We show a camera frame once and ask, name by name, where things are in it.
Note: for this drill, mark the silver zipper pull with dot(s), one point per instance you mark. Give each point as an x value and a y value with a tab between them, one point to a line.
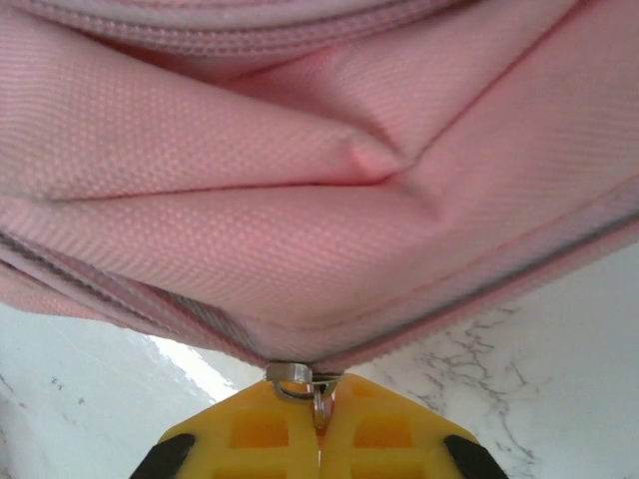
292	371

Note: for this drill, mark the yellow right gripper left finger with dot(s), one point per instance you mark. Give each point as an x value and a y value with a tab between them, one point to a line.
249	439

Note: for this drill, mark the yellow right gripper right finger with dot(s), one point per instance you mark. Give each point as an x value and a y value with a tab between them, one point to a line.
389	434

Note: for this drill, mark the pink backpack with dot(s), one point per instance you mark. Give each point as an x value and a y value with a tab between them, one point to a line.
299	224

